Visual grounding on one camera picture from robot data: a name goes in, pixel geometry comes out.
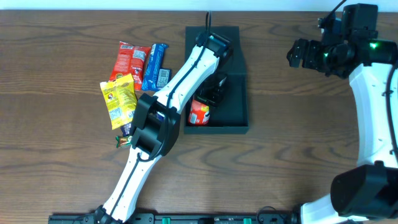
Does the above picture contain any purple chocolate bar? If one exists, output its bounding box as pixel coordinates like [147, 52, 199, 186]
[120, 122, 132, 137]

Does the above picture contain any dark green open box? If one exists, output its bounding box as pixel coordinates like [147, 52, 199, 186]
[183, 26, 249, 134]

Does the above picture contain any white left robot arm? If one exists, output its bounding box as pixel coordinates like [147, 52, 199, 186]
[93, 31, 233, 224]

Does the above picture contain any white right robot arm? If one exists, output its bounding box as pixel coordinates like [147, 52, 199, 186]
[287, 1, 397, 223]

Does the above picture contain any red KitKat bar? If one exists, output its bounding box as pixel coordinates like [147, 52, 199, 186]
[116, 136, 132, 148]

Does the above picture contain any red snack bag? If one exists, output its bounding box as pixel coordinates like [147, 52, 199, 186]
[109, 41, 151, 90]

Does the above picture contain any yellow snack bag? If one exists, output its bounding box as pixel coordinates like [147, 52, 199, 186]
[100, 73, 137, 129]

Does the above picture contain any black mounting rail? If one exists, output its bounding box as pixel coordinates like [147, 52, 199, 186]
[47, 212, 301, 224]

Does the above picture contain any blue cookie pack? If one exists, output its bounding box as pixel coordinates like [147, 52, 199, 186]
[141, 44, 171, 91]

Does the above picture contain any red Pringles can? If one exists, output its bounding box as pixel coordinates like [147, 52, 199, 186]
[188, 100, 210, 126]

